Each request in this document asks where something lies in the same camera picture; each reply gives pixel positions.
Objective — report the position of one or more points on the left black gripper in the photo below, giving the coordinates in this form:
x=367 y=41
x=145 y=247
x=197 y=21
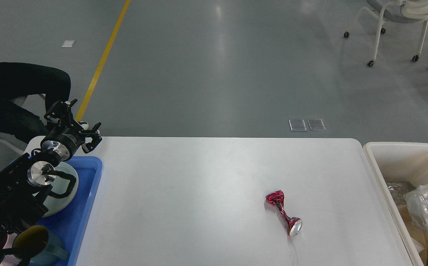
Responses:
x=67 y=135

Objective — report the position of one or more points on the light green plate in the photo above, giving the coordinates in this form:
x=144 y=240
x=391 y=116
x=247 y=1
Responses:
x=60 y=185

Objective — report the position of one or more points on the dark teal mug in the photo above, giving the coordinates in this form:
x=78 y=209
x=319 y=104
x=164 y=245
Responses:
x=41 y=245

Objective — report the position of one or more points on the crushed red can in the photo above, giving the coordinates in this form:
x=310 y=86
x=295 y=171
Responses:
x=294 y=224

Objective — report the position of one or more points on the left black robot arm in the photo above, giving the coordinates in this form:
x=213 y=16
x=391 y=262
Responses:
x=27 y=181

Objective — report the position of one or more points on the white plastic bin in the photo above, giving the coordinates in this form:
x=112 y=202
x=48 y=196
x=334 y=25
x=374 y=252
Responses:
x=392 y=161

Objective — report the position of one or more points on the clear plastic wrap in bin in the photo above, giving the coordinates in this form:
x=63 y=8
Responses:
x=397 y=189

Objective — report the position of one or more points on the person in dark clothes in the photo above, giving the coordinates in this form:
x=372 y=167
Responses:
x=24 y=79

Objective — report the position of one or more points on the blue plastic tray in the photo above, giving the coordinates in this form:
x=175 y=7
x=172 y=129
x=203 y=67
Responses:
x=69 y=224

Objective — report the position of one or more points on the floor outlet plate right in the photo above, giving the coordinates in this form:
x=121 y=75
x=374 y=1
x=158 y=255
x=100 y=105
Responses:
x=316 y=124

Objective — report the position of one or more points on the floor outlet plate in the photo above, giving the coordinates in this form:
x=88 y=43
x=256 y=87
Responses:
x=297 y=125
x=316 y=124

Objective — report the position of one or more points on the floor outlet plate left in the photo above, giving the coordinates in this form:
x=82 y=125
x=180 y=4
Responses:
x=297 y=125

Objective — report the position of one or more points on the pink mug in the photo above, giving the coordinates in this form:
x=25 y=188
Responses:
x=8 y=245

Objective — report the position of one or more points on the white office chair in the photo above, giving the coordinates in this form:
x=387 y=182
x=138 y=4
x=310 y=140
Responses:
x=402 y=12

